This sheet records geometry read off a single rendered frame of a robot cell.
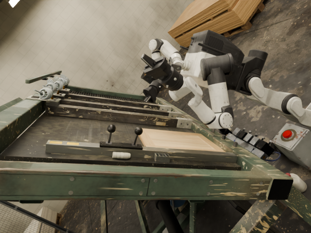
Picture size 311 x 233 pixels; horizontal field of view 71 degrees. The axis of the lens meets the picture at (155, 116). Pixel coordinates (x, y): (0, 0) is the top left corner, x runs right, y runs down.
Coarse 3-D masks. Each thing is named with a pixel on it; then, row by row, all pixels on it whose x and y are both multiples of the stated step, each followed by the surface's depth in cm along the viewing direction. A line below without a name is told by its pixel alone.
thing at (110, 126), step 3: (108, 126) 93; (111, 126) 93; (114, 126) 94; (108, 129) 93; (111, 129) 93; (114, 129) 93; (111, 132) 93; (111, 135) 97; (108, 138) 98; (108, 141) 99; (108, 144) 100; (111, 144) 101
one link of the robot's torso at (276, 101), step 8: (256, 80) 134; (256, 88) 135; (264, 88) 138; (248, 96) 152; (256, 96) 138; (264, 96) 139; (272, 96) 144; (280, 96) 146; (288, 96) 146; (296, 96) 147; (264, 104) 145; (272, 104) 146; (280, 104) 148; (288, 112) 148
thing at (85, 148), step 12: (48, 144) 92; (60, 144) 94; (84, 144) 98; (96, 144) 101; (132, 156) 103; (144, 156) 104; (180, 156) 109; (192, 156) 111; (204, 156) 113; (216, 156) 115; (228, 156) 117
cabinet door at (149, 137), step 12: (144, 132) 139; (156, 132) 145; (168, 132) 149; (180, 132) 154; (144, 144) 119; (156, 144) 122; (168, 144) 125; (180, 144) 129; (192, 144) 133; (204, 144) 137
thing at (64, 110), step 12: (48, 108) 146; (60, 108) 148; (72, 108) 150; (84, 108) 153; (96, 108) 160; (108, 120) 158; (120, 120) 160; (132, 120) 163; (144, 120) 165; (156, 120) 167; (168, 120) 170; (180, 120) 172
